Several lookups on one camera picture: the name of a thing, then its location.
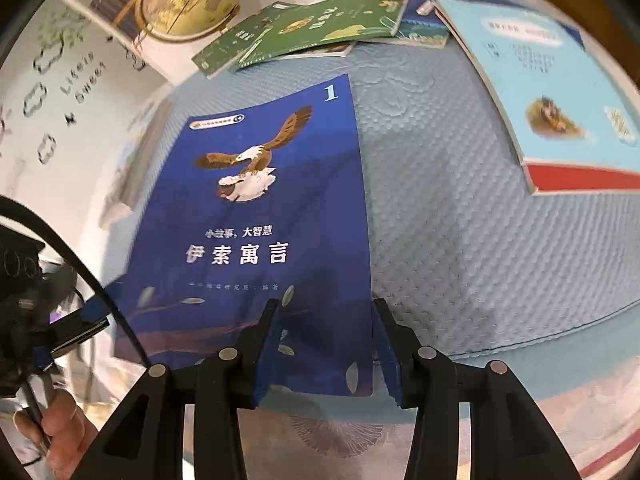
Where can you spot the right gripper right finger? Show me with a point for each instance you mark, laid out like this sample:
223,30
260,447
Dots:
510,437

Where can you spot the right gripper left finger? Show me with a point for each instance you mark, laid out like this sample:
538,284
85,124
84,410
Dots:
143,438

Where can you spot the dark blue Aesop fables book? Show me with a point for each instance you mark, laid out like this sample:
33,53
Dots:
257,193

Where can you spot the green insect book 03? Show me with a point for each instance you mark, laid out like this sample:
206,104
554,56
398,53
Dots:
322,24

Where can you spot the stack of organized books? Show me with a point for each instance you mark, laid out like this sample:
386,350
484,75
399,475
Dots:
145,130

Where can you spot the person's left hand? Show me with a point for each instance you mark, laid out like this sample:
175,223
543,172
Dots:
65,433

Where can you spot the dark green book by globe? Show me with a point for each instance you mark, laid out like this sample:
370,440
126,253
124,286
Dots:
233,41

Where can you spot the light blue red-edged book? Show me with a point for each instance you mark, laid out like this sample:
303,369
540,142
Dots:
568,123

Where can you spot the yellow desk globe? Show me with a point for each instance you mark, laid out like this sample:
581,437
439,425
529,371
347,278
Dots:
183,20

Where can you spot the dark teal insect book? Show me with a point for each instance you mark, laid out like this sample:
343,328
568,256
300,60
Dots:
414,24

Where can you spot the royal blue book underneath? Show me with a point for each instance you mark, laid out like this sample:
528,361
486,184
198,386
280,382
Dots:
505,22

